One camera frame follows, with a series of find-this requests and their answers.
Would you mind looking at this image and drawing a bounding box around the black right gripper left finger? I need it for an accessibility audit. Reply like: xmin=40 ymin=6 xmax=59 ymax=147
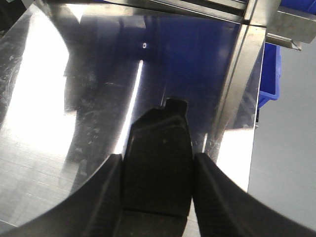
xmin=2 ymin=155 xmax=122 ymax=237

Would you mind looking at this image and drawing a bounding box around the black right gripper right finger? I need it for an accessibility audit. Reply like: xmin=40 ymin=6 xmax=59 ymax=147
xmin=193 ymin=153 xmax=316 ymax=237

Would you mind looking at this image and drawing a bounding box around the dark grey brake pad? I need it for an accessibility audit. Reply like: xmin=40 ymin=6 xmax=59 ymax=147
xmin=116 ymin=98 xmax=193 ymax=237

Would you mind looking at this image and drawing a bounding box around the blue crate under table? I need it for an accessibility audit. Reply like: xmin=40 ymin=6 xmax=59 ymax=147
xmin=257 ymin=43 xmax=281 ymax=120

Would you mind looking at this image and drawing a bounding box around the stainless steel rack frame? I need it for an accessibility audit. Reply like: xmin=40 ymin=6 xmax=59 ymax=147
xmin=44 ymin=0 xmax=316 ymax=52

